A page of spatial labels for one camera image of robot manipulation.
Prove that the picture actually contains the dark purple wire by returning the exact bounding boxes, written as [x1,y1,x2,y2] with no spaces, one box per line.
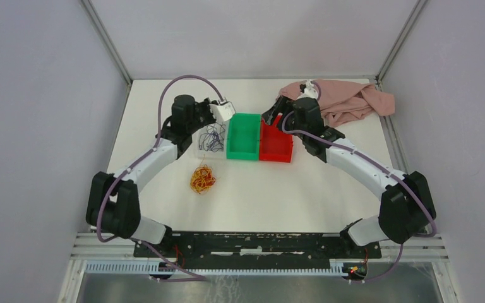
[198,122,227,153]

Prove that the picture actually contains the wire bundle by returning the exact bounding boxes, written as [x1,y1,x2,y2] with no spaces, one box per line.
[189,163,219,196]

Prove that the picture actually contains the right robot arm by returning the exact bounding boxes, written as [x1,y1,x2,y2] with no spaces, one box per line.
[261,96,437,258]

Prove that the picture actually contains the clear plastic bin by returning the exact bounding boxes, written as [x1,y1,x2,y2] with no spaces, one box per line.
[195,122,229,159]

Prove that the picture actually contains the red plastic bin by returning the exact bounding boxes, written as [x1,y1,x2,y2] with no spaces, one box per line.
[258,115,293,163]

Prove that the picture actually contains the green plastic bin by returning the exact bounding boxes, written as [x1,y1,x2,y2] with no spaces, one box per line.
[225,113,261,161]

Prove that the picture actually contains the pink cloth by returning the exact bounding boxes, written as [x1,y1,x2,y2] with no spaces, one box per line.
[278,79,395,128]

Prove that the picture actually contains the right controller board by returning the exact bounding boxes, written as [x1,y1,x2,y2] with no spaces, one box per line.
[342,263,368,281]

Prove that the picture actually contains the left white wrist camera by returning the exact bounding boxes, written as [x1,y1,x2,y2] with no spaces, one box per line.
[209,100,237,123]

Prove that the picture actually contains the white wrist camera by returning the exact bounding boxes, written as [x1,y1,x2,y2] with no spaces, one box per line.
[297,80,321,100]
[209,100,237,123]

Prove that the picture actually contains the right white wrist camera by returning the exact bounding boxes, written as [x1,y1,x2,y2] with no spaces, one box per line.
[297,80,321,100]

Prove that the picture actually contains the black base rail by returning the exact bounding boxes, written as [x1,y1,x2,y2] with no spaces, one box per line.
[133,231,382,270]

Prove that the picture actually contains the white slotted cable duct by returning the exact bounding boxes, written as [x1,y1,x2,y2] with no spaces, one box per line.
[85,260,347,277]

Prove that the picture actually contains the aluminium frame rail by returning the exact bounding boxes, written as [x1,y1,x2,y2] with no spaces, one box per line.
[71,233,450,263]

